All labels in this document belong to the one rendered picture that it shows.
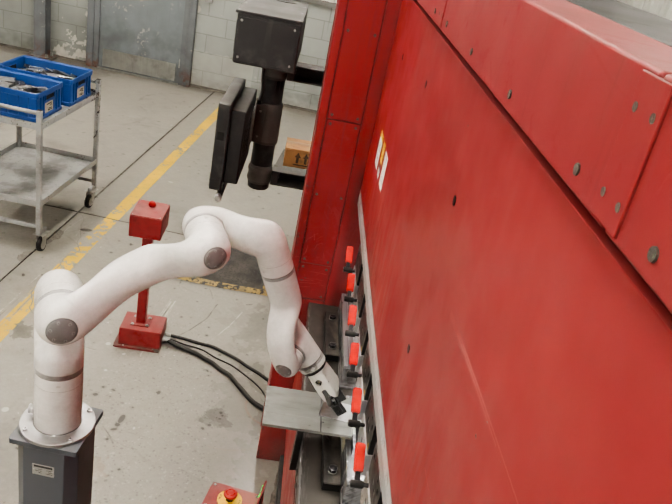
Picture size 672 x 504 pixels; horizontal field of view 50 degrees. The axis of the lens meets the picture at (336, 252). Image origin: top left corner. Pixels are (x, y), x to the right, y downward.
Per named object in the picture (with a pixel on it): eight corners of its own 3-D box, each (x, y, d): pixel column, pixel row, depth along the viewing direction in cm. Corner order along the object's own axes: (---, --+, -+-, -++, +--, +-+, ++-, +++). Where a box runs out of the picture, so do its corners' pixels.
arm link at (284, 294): (275, 297, 182) (300, 383, 199) (298, 259, 194) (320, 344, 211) (244, 294, 185) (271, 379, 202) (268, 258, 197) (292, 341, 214)
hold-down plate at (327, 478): (322, 421, 232) (323, 414, 231) (338, 423, 233) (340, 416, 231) (321, 490, 205) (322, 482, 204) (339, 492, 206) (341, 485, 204)
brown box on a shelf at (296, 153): (283, 150, 429) (286, 130, 424) (325, 159, 429) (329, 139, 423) (274, 166, 402) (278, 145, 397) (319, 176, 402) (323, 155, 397)
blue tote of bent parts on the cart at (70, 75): (23, 80, 505) (23, 54, 497) (92, 95, 505) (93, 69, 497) (-4, 91, 473) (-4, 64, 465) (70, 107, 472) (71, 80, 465)
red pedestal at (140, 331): (121, 326, 408) (130, 192, 372) (166, 333, 410) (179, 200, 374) (112, 346, 390) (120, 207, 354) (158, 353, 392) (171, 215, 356)
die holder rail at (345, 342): (337, 312, 294) (341, 293, 290) (351, 315, 295) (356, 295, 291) (338, 387, 250) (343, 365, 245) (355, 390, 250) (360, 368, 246)
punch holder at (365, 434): (356, 437, 183) (370, 385, 175) (389, 442, 183) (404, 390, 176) (358, 480, 169) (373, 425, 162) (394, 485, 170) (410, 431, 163)
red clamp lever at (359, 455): (354, 441, 159) (350, 486, 155) (373, 443, 160) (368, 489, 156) (353, 442, 161) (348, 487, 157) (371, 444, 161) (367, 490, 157)
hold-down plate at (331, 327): (324, 317, 289) (325, 310, 288) (337, 319, 290) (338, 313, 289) (323, 360, 263) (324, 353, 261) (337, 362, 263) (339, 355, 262)
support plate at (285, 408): (266, 387, 224) (267, 385, 223) (350, 400, 226) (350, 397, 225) (261, 425, 207) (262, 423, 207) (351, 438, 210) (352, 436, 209)
